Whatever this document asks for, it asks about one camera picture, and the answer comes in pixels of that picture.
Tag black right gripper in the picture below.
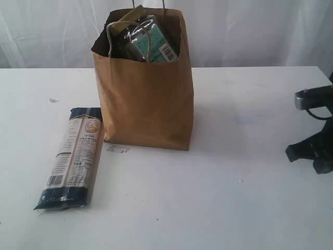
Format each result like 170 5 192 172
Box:
286 124 333 174

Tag clear jar yellow lid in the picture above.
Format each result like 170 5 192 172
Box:
106 5 178 63

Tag dark blue noodle packet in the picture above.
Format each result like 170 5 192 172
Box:
34 107 103 210

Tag brown paper shopping bag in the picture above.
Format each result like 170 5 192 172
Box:
91 8 194 151

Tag clear tape scrap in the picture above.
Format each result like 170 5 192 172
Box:
107 145 130 154

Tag white backdrop curtain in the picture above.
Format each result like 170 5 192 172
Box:
1 1 332 75

